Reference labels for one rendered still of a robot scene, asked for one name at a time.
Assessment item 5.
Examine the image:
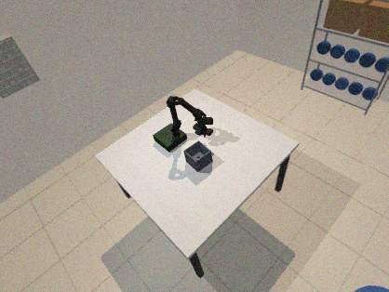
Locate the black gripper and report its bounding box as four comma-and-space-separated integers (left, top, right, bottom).
193, 123, 214, 136

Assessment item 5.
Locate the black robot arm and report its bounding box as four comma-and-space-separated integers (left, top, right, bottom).
167, 96, 213, 138

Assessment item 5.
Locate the white square plate with hole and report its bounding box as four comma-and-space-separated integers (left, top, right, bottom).
192, 152, 203, 161

